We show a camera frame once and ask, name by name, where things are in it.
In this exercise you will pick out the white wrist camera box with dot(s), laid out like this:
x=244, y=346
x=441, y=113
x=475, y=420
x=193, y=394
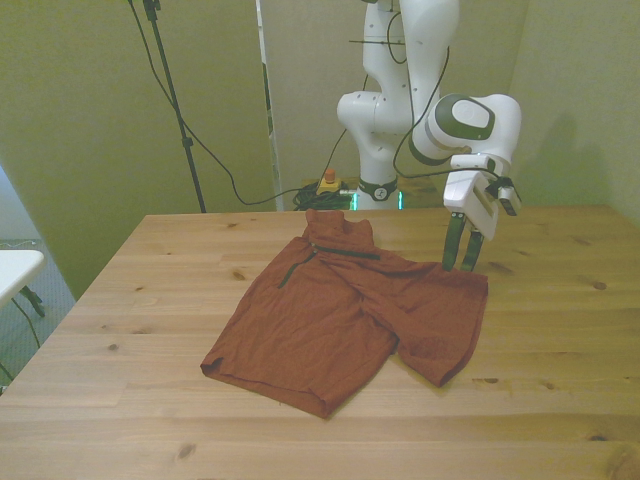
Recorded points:
x=509, y=197

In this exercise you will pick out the white partition edge strip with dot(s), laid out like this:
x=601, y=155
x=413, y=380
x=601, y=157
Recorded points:
x=265, y=100

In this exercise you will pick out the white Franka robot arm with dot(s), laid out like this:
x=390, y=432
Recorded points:
x=385, y=115

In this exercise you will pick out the yellow emergency stop button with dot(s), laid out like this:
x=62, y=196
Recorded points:
x=330, y=184

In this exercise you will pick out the black tripod stand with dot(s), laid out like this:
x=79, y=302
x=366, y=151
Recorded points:
x=172, y=95

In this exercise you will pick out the rust red shorts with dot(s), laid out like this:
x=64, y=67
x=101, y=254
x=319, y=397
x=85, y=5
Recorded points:
x=325, y=325

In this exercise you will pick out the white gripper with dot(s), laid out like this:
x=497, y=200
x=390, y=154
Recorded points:
x=465, y=200

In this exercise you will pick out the white folding table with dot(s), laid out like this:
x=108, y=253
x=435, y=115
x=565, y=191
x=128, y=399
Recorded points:
x=17, y=270

